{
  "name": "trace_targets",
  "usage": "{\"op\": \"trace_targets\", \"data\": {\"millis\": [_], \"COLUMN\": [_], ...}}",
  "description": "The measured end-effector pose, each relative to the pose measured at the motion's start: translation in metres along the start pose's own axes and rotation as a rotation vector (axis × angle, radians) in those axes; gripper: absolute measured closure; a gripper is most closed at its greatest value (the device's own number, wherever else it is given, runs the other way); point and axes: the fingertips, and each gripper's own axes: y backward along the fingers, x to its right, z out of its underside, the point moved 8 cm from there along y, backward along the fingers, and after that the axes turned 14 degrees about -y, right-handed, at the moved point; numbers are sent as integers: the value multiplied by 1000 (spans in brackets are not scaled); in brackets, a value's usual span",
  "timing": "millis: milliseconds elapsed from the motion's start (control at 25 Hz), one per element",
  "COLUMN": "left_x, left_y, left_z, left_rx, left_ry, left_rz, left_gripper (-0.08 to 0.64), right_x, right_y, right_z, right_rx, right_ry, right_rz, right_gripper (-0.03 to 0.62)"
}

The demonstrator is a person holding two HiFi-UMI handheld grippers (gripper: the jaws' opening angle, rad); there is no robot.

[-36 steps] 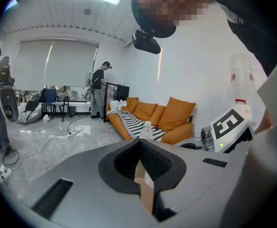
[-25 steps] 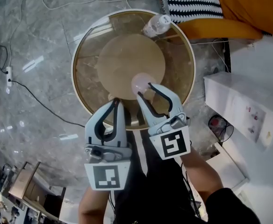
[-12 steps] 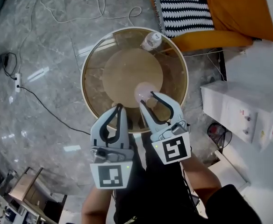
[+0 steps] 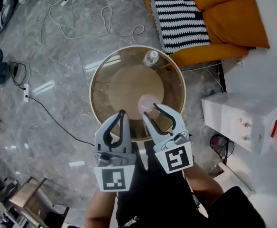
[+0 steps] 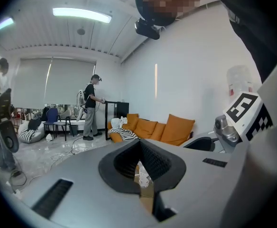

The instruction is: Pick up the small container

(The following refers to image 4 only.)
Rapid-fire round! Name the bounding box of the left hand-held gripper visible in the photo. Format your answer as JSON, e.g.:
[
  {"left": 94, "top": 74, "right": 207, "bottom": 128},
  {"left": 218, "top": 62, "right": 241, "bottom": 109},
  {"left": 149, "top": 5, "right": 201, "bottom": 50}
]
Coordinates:
[{"left": 93, "top": 110, "right": 137, "bottom": 193}]

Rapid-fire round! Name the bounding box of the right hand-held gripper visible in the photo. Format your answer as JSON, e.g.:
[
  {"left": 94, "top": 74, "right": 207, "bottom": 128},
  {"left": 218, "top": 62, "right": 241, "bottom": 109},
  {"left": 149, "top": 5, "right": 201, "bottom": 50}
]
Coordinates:
[{"left": 142, "top": 103, "right": 194, "bottom": 175}]

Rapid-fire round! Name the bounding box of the small round grey-white object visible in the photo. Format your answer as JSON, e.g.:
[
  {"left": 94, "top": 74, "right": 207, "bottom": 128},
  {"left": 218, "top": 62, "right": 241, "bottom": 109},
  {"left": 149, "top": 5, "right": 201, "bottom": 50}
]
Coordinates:
[{"left": 137, "top": 94, "right": 162, "bottom": 116}]

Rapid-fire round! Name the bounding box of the person's right forearm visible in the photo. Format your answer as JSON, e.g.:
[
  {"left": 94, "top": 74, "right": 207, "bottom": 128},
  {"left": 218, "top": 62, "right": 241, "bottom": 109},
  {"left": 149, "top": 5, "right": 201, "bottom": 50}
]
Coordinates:
[{"left": 183, "top": 163, "right": 225, "bottom": 218}]

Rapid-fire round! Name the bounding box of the person's left forearm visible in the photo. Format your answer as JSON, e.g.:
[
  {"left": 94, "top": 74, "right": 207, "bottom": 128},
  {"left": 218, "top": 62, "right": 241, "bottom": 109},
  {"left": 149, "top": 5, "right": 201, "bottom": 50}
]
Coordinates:
[{"left": 84, "top": 190, "right": 118, "bottom": 228}]

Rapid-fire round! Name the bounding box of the round glass side table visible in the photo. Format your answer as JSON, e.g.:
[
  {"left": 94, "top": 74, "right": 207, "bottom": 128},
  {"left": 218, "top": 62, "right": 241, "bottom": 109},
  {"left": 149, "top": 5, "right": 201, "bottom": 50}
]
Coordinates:
[{"left": 89, "top": 45, "right": 187, "bottom": 143}]

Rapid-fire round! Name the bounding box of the white water dispenser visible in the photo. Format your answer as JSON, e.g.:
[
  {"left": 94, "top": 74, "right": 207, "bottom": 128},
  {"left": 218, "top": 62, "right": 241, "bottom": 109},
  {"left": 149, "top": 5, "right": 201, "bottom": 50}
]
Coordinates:
[{"left": 201, "top": 92, "right": 277, "bottom": 157}]

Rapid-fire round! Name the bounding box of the person's black clothed body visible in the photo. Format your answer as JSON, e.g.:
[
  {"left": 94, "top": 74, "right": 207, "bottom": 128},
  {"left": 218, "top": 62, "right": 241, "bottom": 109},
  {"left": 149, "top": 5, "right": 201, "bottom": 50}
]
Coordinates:
[{"left": 66, "top": 139, "right": 267, "bottom": 228}]

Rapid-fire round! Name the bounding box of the clear labelled plastic bottle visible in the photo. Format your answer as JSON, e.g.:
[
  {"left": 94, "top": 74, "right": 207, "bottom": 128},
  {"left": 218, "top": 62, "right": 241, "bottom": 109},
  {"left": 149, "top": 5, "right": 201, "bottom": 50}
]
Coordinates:
[{"left": 141, "top": 50, "right": 159, "bottom": 67}]

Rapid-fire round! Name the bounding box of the orange sofa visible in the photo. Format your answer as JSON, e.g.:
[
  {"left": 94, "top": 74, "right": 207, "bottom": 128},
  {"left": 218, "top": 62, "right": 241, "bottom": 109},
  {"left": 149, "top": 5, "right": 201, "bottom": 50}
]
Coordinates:
[{"left": 138, "top": 0, "right": 271, "bottom": 67}]

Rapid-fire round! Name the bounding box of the wooden grey chair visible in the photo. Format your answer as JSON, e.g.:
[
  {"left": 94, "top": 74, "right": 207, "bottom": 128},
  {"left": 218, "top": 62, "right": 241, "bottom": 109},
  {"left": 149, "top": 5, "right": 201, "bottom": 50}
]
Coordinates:
[{"left": 9, "top": 176, "right": 71, "bottom": 228}]

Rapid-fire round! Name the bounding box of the black white striped blanket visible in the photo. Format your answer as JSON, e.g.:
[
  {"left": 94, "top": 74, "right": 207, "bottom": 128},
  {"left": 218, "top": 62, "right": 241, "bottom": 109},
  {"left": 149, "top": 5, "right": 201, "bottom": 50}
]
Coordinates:
[{"left": 146, "top": 0, "right": 212, "bottom": 55}]

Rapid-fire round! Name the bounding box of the white cabinet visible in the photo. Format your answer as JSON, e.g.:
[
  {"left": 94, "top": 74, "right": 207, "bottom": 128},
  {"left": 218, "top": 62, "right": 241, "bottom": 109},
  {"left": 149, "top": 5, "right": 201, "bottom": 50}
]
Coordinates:
[{"left": 217, "top": 161, "right": 277, "bottom": 228}]

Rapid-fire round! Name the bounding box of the large orange cushion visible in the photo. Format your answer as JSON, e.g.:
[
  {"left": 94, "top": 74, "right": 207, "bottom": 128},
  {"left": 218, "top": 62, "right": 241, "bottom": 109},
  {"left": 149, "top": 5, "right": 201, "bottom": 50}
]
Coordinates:
[{"left": 203, "top": 0, "right": 271, "bottom": 50}]

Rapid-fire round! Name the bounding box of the grey bean bag with clothes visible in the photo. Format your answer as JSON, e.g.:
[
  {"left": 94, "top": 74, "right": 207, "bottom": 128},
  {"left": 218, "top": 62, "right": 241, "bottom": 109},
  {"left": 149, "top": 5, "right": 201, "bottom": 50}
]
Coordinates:
[{"left": 0, "top": 0, "right": 18, "bottom": 38}]

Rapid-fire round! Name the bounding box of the long black cable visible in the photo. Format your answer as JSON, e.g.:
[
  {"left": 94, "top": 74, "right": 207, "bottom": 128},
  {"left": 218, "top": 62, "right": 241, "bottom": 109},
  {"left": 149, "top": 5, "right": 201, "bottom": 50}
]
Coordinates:
[{"left": 25, "top": 95, "right": 96, "bottom": 147}]

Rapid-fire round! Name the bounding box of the black wire waste bin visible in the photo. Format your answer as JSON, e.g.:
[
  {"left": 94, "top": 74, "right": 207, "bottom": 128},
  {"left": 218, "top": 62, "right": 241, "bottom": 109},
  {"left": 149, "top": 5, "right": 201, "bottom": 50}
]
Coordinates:
[{"left": 210, "top": 134, "right": 235, "bottom": 159}]

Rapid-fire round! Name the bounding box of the white looped cable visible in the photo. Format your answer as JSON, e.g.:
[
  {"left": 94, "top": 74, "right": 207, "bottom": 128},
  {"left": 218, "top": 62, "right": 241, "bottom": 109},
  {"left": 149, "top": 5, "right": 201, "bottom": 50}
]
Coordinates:
[{"left": 49, "top": 5, "right": 145, "bottom": 45}]

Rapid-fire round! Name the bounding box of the black cable with adapter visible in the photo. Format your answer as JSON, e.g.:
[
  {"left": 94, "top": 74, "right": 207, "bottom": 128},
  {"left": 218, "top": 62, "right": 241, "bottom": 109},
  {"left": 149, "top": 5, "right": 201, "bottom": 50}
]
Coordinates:
[{"left": 10, "top": 61, "right": 28, "bottom": 90}]

